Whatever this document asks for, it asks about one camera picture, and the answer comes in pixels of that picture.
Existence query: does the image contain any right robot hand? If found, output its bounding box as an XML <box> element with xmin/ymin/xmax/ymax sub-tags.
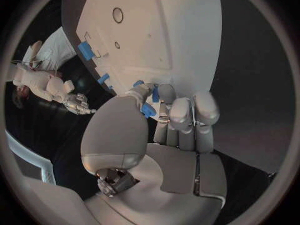
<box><xmin>61</xmin><ymin>92</ymin><xmax>98</xmax><ymax>116</ymax></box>

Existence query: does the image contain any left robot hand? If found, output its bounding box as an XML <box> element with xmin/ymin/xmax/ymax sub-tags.
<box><xmin>80</xmin><ymin>83</ymin><xmax>229</xmax><ymax>225</ymax></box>

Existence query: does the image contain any white task board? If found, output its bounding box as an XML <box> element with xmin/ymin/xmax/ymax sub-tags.
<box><xmin>60</xmin><ymin>0</ymin><xmax>223</xmax><ymax>121</ymax></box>

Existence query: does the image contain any blue plug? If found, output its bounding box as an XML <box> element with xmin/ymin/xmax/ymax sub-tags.
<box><xmin>96</xmin><ymin>72</ymin><xmax>111</xmax><ymax>86</ymax></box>

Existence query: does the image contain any blue block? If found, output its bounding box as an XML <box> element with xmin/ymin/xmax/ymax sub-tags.
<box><xmin>77</xmin><ymin>41</ymin><xmax>95</xmax><ymax>61</ymax></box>
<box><xmin>139</xmin><ymin>102</ymin><xmax>157</xmax><ymax>119</ymax></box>

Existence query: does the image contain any blue cylinder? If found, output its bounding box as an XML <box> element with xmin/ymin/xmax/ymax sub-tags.
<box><xmin>151</xmin><ymin>84</ymin><xmax>162</xmax><ymax>103</ymax></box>

